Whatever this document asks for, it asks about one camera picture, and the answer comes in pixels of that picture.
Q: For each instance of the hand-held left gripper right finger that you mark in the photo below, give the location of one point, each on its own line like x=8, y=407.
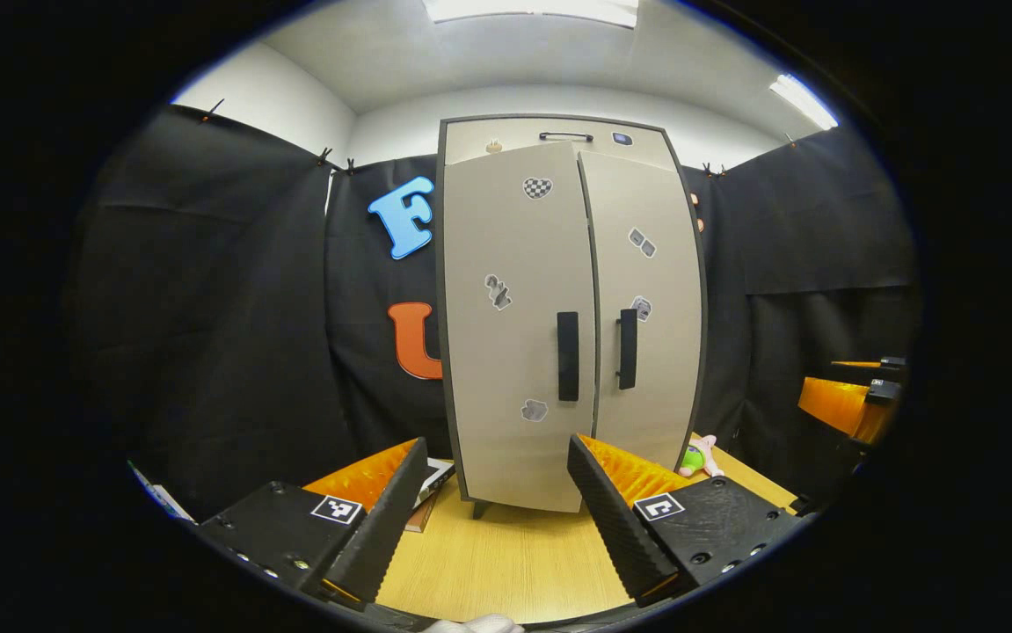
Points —
x=620, y=536

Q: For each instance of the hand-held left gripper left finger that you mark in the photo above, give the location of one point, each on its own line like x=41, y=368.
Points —
x=382, y=527

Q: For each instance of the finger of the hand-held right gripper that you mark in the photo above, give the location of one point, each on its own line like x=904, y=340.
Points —
x=892, y=361
x=831, y=400

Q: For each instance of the grey cabinet door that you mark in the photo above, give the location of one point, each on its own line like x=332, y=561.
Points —
x=664, y=369
x=488, y=440

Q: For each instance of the grey shoe cabinet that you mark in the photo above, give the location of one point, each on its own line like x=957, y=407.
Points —
x=440, y=264

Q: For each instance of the beige cabinet drawer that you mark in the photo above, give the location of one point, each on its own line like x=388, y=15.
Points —
x=514, y=132

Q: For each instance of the brown book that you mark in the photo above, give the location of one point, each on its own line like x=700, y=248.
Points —
x=420, y=520

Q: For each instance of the white cover book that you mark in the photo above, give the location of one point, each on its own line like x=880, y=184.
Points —
x=433, y=479

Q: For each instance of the pink green plush toy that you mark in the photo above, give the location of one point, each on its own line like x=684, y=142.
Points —
x=695, y=459

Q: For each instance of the ceiling light panel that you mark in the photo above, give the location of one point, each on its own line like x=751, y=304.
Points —
x=804, y=101
x=532, y=10

